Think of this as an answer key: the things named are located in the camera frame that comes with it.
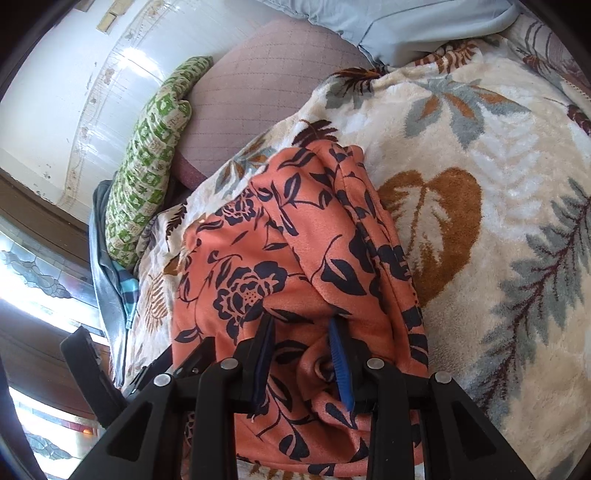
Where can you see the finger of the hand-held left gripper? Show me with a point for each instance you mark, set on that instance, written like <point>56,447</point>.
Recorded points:
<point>184,357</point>

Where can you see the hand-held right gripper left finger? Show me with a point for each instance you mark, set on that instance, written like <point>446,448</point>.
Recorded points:
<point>262,364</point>

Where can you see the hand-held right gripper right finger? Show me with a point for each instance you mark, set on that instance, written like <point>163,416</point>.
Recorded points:
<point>341,369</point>

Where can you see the orange floral garment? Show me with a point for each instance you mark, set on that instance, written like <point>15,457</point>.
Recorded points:
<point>295,240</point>

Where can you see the teal striped cloth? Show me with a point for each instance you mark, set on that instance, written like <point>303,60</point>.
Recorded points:
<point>127,290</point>

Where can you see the grey blue garment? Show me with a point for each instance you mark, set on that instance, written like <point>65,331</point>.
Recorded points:
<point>104,277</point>

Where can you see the stained glass window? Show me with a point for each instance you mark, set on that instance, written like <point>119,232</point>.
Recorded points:
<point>32,286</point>

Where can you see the green checked pillow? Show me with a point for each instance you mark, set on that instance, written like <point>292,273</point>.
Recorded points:
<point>147,170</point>

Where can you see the leaf printed blanket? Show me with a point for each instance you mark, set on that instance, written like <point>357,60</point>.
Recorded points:
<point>485,184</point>

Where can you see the pink quilted cushion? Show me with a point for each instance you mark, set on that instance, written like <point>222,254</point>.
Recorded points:
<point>258,87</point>

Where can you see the light blue pillow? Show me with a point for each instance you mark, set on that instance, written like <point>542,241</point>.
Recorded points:
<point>406,23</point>

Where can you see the striped bed cover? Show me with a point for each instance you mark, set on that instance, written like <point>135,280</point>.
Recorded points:
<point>575,69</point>

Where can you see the brown wooden window frame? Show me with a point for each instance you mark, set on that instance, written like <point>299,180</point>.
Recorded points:
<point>41,217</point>

